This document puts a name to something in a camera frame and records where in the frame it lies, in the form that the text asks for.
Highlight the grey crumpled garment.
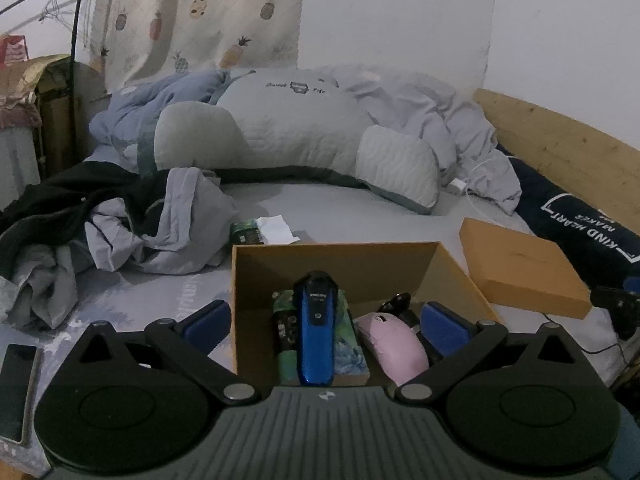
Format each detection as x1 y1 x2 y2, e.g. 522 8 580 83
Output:
0 242 81 331

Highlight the white cabinet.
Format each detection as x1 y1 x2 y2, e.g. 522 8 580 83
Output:
0 127 43 211

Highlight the wire clothes hanger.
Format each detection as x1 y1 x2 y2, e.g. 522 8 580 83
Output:
40 0 68 23

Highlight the pink cloth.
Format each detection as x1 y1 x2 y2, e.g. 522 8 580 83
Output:
0 105 43 130

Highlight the navy printed pillow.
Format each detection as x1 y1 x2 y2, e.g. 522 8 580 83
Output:
495 144 640 281

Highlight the opened green tissue pack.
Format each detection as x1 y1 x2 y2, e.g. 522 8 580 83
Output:
230 215 301 247

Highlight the red bag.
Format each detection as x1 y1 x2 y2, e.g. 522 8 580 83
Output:
0 35 28 65

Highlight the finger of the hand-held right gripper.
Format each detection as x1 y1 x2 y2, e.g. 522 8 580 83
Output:
590 285 640 312

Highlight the brown cardboard box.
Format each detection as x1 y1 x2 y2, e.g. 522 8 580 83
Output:
231 241 503 388

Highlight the pink computer mouse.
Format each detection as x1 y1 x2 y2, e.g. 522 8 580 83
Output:
356 311 430 386

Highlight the person's blue jeans leg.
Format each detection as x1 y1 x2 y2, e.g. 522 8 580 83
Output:
619 400 640 480

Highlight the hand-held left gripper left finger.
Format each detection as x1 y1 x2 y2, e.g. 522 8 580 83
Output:
47 300 261 406

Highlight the orange cardboard box lid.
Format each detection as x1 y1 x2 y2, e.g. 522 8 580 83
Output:
459 217 593 320

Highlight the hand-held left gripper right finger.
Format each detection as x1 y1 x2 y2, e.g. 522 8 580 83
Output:
395 301 601 405

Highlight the blue electric shaver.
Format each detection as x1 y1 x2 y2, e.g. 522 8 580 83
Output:
292 270 339 387

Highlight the brown cardboard carton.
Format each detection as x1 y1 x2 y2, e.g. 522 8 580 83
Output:
0 54 93 176

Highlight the large grey backrest pillow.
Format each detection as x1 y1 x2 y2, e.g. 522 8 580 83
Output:
152 67 441 215

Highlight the blue-grey duvet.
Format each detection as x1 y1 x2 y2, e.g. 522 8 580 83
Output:
89 64 523 216

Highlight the small black camera mount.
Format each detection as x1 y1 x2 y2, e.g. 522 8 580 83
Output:
377 292 426 332

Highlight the white charger with cable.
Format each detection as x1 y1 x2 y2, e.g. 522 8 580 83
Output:
446 157 511 218

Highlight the black cable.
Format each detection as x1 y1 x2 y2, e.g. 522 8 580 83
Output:
544 311 632 362

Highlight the black smartphone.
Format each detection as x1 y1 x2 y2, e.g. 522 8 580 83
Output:
0 344 42 444

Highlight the black metal clothes rack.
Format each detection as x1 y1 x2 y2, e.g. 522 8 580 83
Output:
0 0 101 171

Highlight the green floral tissue pack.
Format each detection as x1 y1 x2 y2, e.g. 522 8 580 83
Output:
271 289 371 387

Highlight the lilac-grey crumpled garment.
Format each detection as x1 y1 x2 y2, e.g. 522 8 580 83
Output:
85 167 241 275

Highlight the wooden headboard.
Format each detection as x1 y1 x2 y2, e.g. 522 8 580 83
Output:
473 88 640 233

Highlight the pineapple print curtain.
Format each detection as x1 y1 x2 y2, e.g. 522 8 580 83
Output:
87 0 311 92

